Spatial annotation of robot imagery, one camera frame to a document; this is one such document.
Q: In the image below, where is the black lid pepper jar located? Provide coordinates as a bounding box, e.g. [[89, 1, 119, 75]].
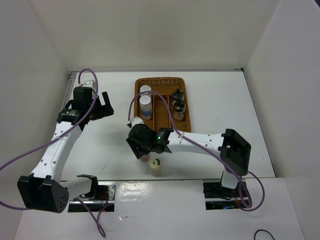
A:
[[172, 88, 185, 103]]

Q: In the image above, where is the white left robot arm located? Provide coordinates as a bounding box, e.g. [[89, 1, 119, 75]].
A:
[[17, 80, 114, 213]]

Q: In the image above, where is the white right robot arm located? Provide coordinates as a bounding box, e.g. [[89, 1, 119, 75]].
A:
[[126, 123, 252, 197]]

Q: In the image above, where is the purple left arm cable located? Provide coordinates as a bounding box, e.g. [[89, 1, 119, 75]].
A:
[[0, 68, 107, 238]]

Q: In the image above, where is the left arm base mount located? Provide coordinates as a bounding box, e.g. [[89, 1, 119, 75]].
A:
[[67, 180, 117, 213]]

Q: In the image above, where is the pink lid spice jar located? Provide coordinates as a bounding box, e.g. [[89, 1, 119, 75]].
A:
[[139, 154, 151, 163]]

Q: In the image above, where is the black cable loop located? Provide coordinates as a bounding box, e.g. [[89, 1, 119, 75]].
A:
[[254, 229, 276, 240]]

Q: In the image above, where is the yellow lid spice jar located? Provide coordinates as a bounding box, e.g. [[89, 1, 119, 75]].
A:
[[149, 158, 161, 177]]

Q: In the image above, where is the black lid spice jar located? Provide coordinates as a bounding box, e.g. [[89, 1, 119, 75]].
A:
[[173, 101, 186, 122]]

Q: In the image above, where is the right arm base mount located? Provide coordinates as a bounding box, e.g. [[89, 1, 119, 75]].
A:
[[203, 181, 246, 211]]

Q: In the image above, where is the blue label silver cap bottle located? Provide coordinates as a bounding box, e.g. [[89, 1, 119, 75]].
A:
[[139, 85, 152, 98]]

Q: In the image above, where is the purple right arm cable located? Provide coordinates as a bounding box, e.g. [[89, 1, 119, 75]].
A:
[[127, 90, 265, 212]]

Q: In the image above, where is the brown wicker divided basket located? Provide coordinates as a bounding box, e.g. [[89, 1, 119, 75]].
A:
[[134, 77, 192, 133]]

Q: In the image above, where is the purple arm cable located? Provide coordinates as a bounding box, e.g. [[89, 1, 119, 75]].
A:
[[0, 68, 107, 238], [127, 90, 265, 212]]

